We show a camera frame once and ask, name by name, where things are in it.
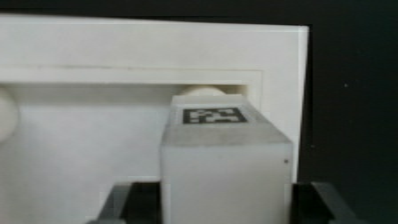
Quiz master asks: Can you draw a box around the white U-shaped fence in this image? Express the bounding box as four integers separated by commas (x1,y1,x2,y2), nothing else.
0,14,312,174

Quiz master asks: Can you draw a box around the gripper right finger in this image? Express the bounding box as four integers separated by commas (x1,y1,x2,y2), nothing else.
312,182,365,224

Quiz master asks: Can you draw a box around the white square tabletop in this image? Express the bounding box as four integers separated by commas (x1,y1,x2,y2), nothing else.
0,68,264,224

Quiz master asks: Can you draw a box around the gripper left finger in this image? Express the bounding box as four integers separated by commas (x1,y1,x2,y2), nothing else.
88,184,132,224

